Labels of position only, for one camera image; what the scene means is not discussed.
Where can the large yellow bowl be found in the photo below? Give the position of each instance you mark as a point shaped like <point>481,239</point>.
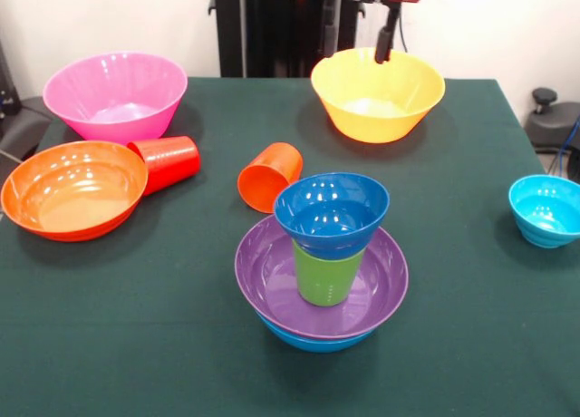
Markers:
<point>376,99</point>

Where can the orange cup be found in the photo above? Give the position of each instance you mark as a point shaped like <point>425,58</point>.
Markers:
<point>263,177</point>

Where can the small dark blue bowl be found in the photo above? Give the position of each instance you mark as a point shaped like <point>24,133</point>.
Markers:
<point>331,226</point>

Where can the red cup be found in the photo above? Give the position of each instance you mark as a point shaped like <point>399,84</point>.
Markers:
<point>167,161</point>

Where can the purple bowl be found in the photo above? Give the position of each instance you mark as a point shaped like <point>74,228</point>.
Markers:
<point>385,281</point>

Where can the green cup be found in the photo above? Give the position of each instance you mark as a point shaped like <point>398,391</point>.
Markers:
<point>326,281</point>

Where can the large pink bowl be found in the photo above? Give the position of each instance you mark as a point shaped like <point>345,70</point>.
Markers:
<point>113,95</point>

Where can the sky blue bowl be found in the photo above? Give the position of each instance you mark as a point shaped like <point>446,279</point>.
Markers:
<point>312,342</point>

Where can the orange bowl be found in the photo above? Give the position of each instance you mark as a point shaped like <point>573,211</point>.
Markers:
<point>72,195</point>

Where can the black stand base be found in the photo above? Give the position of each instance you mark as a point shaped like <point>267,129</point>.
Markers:
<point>18,127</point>
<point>553,118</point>

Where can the small cyan ribbed bowl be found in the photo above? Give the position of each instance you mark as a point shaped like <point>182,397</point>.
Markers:
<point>546,213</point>

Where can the dark green tablecloth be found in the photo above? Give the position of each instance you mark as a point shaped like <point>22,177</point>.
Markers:
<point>136,344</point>

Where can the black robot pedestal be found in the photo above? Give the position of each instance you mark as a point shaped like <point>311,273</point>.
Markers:
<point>272,27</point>

